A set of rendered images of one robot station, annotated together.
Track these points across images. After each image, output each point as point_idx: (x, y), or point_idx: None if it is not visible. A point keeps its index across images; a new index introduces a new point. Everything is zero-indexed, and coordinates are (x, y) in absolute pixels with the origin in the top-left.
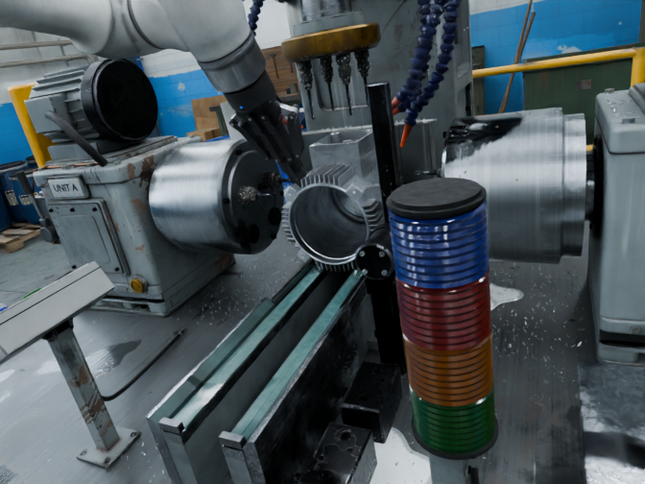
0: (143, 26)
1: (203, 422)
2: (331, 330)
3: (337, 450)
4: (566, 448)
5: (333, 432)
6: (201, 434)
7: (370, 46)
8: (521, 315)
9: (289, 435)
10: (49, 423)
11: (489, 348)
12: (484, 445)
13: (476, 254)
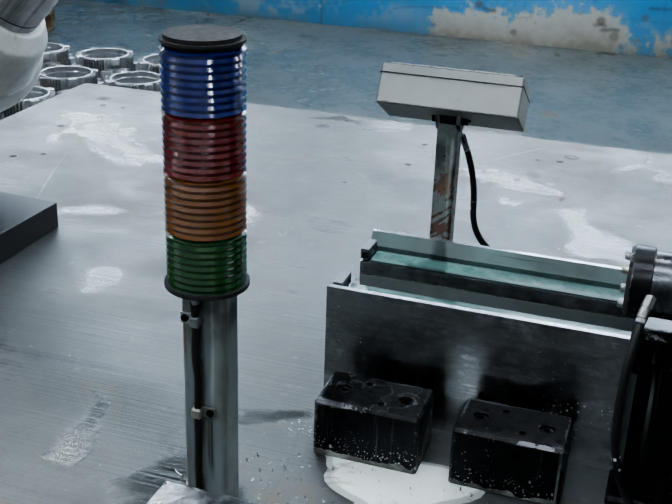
0: None
1: (394, 279)
2: (551, 327)
3: (380, 395)
4: None
5: (412, 392)
6: (385, 287)
7: None
8: None
9: (385, 343)
10: (472, 240)
11: (181, 195)
12: (172, 287)
13: (166, 89)
